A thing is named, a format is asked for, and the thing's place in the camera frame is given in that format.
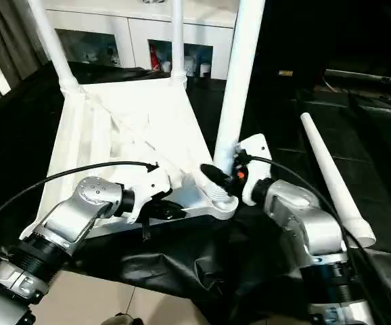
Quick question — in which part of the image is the white table top frame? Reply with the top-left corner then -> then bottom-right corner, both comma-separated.
18,77 -> 241,239

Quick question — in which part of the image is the black work mat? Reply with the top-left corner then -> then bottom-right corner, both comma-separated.
0,60 -> 391,324

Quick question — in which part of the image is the white glass-door cabinet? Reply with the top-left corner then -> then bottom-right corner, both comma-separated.
39,0 -> 241,79

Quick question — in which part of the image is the grey curtain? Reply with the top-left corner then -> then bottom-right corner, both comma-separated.
0,0 -> 55,97

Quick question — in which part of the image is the black metal rail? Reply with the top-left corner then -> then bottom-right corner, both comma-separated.
324,68 -> 391,86

